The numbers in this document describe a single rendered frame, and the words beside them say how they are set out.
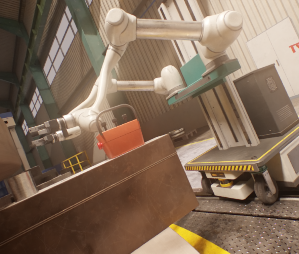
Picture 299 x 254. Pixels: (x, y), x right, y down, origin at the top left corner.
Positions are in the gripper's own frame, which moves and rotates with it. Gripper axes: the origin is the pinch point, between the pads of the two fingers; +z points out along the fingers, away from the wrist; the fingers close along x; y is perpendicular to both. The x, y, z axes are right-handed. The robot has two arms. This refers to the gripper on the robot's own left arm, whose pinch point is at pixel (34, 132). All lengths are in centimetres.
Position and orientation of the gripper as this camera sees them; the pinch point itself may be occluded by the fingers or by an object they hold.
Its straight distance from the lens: 120.4
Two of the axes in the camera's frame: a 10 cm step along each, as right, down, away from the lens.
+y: -3.9, -9.2, 0.3
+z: -8.1, 3.3, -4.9
